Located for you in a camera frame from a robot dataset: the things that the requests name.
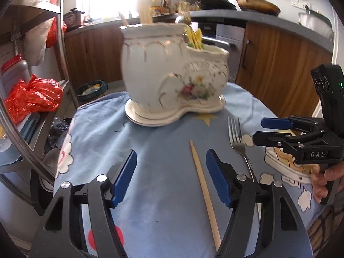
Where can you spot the person's right hand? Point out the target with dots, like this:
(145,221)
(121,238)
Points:
(318,188)

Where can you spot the stainless steel oven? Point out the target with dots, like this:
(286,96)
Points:
(228,36)

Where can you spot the gold metal fork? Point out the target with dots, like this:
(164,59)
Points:
(188,18)

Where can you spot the dark kitchen countertop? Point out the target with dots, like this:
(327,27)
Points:
(268,18)

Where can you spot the wooden spoon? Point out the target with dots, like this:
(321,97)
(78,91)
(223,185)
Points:
(123,20)

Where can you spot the grey plastic tray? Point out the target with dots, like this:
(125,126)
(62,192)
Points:
(29,126)

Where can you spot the red lidded plastic container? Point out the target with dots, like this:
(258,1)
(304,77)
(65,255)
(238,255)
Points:
(13,67)

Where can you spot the blue cartoon printed blanket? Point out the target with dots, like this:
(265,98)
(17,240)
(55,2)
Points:
(161,145)

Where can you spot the cream floral ceramic utensil holder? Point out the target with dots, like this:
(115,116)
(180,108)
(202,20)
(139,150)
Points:
(150,72)

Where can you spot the black wok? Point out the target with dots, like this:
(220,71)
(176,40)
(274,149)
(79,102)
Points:
(215,4)

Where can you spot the white hanging bag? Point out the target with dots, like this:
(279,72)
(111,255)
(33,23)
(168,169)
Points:
(37,43)

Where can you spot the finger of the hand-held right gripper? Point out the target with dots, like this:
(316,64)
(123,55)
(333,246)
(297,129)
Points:
(268,139)
(274,123)

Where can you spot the lidded cooking pot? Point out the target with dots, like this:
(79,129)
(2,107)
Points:
(314,24)

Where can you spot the white wall socket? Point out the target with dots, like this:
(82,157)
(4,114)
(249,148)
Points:
(301,3)

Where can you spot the silver metal fork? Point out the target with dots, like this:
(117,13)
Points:
(236,139)

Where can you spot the wooden kitchen cabinets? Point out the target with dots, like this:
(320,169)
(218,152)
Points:
(279,59)

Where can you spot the black trash bin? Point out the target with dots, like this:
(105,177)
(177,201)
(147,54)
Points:
(91,96)

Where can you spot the rice cooker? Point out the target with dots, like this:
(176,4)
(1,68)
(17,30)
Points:
(72,18)

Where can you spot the yellow green plastic utensil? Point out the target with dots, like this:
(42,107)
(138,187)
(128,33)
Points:
(200,39)

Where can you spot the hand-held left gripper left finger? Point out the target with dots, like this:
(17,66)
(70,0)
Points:
(123,178)

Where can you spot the red plastic bag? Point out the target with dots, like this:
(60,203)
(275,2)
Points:
(35,96)

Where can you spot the metal shelf rack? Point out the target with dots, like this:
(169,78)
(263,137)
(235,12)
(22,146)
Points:
(61,45)

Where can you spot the black plastic bag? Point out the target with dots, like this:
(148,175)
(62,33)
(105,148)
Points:
(57,131)

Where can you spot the yellow plastic spoon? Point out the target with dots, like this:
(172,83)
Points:
(191,36)

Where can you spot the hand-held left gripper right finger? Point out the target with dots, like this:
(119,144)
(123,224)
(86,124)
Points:
(217,178)

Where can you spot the silver metal utensil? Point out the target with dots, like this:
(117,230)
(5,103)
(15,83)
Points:
(178,18)

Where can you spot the person's plaid clothing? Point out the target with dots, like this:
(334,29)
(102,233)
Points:
(322,225)

